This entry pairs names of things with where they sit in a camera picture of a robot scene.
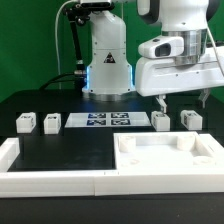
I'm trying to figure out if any white marker sheet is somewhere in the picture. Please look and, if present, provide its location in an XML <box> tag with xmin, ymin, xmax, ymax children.
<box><xmin>65</xmin><ymin>112</ymin><xmax>151</xmax><ymax>128</ymax></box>

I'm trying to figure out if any black cable bundle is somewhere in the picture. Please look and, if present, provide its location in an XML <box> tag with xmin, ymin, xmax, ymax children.
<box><xmin>39</xmin><ymin>19</ymin><xmax>88</xmax><ymax>92</ymax></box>

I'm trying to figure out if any white square table top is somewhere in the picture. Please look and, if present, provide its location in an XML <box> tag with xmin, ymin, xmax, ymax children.
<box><xmin>114</xmin><ymin>132</ymin><xmax>224</xmax><ymax>174</ymax></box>

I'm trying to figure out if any white cable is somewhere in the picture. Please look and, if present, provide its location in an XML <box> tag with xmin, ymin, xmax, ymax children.
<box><xmin>54</xmin><ymin>0</ymin><xmax>78</xmax><ymax>90</ymax></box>

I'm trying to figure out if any white U-shaped fence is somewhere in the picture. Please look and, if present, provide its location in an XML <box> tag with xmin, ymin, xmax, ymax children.
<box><xmin>0</xmin><ymin>138</ymin><xmax>224</xmax><ymax>198</ymax></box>

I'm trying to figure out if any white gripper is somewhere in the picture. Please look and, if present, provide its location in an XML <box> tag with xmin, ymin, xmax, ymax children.
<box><xmin>135</xmin><ymin>35</ymin><xmax>224</xmax><ymax>114</ymax></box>

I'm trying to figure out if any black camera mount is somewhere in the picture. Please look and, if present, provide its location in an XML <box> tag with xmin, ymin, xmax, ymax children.
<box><xmin>63</xmin><ymin>0</ymin><xmax>114</xmax><ymax>26</ymax></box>

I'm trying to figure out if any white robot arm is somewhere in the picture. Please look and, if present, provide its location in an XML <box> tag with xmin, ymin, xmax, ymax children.
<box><xmin>80</xmin><ymin>0</ymin><xmax>224</xmax><ymax>107</ymax></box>

